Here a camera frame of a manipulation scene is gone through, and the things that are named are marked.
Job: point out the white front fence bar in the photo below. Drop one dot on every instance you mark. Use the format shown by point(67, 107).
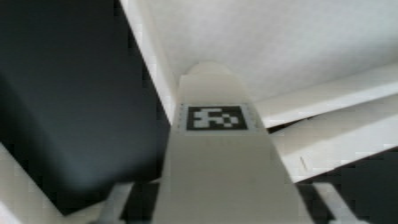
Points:
point(340, 150)

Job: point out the white desk top tray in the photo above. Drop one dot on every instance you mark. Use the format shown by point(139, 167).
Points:
point(310, 48)

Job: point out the white leg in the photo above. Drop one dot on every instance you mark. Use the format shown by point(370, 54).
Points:
point(225, 184)

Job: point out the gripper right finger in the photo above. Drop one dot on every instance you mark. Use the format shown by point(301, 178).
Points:
point(337, 205)

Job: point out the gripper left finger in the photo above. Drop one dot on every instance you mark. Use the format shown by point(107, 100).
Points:
point(129, 204)

